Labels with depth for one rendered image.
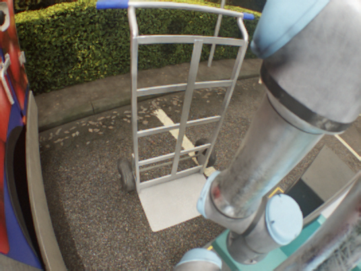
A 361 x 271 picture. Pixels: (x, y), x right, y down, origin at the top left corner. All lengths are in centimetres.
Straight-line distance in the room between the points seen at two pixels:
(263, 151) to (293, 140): 4
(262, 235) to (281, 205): 8
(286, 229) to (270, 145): 27
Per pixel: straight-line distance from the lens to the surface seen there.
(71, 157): 178
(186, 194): 148
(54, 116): 217
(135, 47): 73
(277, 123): 20
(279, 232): 44
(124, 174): 128
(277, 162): 24
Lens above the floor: 129
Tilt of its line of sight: 43 degrees down
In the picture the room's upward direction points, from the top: 11 degrees clockwise
